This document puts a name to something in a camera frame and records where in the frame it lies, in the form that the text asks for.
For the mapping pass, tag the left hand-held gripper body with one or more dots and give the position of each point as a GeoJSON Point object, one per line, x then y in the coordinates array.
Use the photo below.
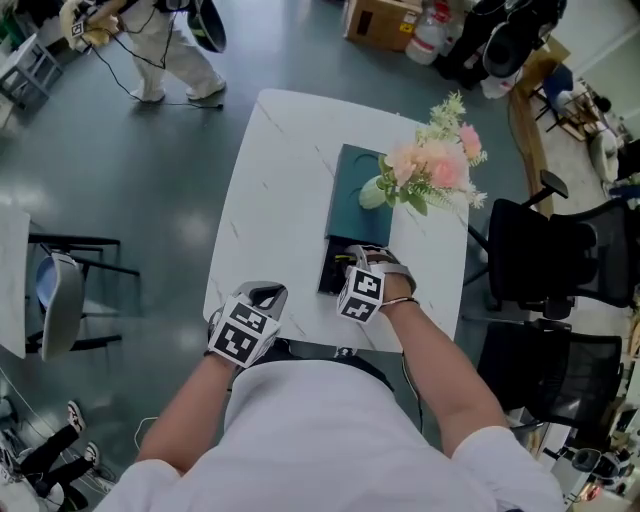
{"type": "Point", "coordinates": [242, 335]}

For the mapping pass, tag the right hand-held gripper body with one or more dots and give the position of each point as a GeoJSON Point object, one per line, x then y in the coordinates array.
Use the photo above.
{"type": "Point", "coordinates": [362, 295]}

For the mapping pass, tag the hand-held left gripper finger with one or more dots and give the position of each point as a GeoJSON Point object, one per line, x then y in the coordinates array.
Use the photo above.
{"type": "Point", "coordinates": [250, 287]}
{"type": "Point", "coordinates": [281, 305]}

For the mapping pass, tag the yellow-black pen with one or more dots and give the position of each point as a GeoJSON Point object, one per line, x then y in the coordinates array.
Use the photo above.
{"type": "Point", "coordinates": [342, 259]}

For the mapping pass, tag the dark green drawer box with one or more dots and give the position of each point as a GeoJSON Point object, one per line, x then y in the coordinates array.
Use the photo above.
{"type": "Point", "coordinates": [350, 220]}

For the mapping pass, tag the person's left forearm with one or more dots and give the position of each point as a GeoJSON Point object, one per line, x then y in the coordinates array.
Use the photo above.
{"type": "Point", "coordinates": [190, 420]}

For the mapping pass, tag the person's right forearm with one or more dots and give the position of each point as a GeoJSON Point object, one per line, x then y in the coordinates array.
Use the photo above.
{"type": "Point", "coordinates": [440, 370]}

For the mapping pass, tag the large cardboard box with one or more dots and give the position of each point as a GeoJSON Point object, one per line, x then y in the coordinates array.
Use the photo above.
{"type": "Point", "coordinates": [380, 22]}

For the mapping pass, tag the pale green vase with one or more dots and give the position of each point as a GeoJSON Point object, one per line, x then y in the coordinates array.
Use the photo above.
{"type": "Point", "coordinates": [371, 195]}

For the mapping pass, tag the person's right shoe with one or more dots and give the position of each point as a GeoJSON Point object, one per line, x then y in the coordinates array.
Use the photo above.
{"type": "Point", "coordinates": [345, 352]}

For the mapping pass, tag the white marble table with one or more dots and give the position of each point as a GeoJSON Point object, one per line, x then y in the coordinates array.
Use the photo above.
{"type": "Point", "coordinates": [280, 200]}
{"type": "Point", "coordinates": [12, 280]}

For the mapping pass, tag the pink artificial flowers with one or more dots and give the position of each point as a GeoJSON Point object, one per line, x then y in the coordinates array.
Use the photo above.
{"type": "Point", "coordinates": [430, 165]}

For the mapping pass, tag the person's white shirt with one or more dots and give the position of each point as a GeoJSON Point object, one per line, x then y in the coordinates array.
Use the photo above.
{"type": "Point", "coordinates": [325, 450]}

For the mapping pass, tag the black mesh office chair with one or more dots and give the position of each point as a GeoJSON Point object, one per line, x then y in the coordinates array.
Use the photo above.
{"type": "Point", "coordinates": [525, 250]}
{"type": "Point", "coordinates": [575, 372]}

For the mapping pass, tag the grey shell chair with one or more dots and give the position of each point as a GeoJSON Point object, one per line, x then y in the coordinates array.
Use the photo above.
{"type": "Point", "coordinates": [62, 300]}

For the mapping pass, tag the clear water bottle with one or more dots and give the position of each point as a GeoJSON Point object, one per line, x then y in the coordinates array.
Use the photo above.
{"type": "Point", "coordinates": [425, 40]}

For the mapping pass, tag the blue chair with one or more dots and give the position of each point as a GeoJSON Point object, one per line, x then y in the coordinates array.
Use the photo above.
{"type": "Point", "coordinates": [557, 85]}

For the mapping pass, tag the small grey metal table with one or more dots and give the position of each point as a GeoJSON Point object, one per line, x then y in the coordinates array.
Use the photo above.
{"type": "Point", "coordinates": [25, 62]}

